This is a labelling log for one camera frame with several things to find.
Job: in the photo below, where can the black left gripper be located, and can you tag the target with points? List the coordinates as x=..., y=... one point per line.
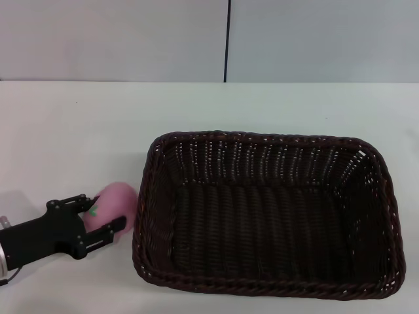
x=42, y=235

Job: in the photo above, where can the pink toy peach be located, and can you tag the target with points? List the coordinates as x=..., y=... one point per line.
x=114, y=202

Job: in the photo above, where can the dark brown woven basket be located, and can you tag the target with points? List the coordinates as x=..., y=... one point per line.
x=262, y=222

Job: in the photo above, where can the black vertical wall strip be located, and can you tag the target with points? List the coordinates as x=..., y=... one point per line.
x=227, y=39

